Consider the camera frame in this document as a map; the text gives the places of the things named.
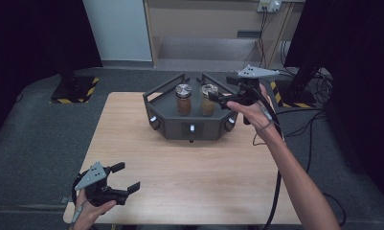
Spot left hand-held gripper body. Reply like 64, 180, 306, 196
74, 161, 130, 207

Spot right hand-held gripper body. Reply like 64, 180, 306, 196
231, 65, 281, 105

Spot silver-lidded jar light brown contents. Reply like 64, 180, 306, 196
199, 83, 219, 117

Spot silver-lidded jar dark brown contents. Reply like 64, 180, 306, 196
174, 83, 193, 117

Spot black hexagonal tray with knobs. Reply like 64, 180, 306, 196
143, 72, 244, 144

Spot person's right hand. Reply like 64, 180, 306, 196
226, 84, 282, 142

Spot person's left hand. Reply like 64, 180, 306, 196
70, 190, 118, 230

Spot black stand with striped base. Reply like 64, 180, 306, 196
269, 58, 325, 109
50, 60, 101, 104

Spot white power strip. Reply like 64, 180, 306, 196
257, 0, 282, 14

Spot black curtain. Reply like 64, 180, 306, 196
284, 0, 384, 207
0, 0, 103, 143

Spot white panel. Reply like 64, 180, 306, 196
81, 0, 153, 62

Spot left hand-held gripper cable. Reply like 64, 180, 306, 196
70, 172, 86, 228

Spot hand-held gripper cable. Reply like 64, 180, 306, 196
70, 172, 86, 228
252, 85, 285, 230

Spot black power strip cables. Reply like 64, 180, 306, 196
242, 11, 272, 75

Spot black floor cable bundle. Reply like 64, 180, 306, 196
275, 67, 347, 228

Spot right hand-held gripper cable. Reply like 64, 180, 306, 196
252, 85, 285, 230

